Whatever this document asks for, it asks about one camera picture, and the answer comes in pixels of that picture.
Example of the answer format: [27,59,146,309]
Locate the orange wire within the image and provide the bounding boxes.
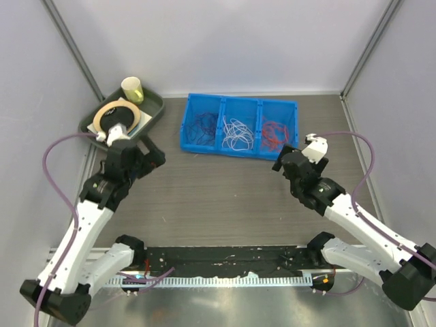
[261,117,294,154]

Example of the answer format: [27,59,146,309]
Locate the white wire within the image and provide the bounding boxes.
[221,114,255,151]

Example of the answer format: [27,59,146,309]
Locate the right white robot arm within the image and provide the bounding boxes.
[272,143,435,311]

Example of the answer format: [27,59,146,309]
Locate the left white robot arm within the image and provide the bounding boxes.
[20,135,166,326]

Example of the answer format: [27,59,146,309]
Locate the white paper pad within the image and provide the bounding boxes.
[86,111,152,138]

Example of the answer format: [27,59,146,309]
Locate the blue three-compartment bin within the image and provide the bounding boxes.
[180,93,299,161]

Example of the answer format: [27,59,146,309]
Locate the dark green tray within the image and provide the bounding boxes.
[78,87,165,142]

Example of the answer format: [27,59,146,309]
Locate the black round disc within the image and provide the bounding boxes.
[100,106,134,132]

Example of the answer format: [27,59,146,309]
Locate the tan tape roll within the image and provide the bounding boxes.
[93,100,140,133]

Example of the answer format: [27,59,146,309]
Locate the yellow-green mug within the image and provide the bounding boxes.
[121,76,144,104]

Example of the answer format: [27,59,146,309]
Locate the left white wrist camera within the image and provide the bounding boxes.
[95,123,131,147]

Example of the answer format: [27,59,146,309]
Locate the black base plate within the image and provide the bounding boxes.
[139,245,334,278]

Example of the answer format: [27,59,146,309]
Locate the slotted cable duct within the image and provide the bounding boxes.
[104,272,313,289]

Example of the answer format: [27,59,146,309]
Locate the left corner aluminium post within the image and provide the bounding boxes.
[41,0,104,101]

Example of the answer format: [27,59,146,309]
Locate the corner aluminium post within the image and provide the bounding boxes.
[340,0,403,99]
[41,0,104,101]

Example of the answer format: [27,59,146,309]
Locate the right corner aluminium post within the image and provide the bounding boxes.
[340,0,403,99]

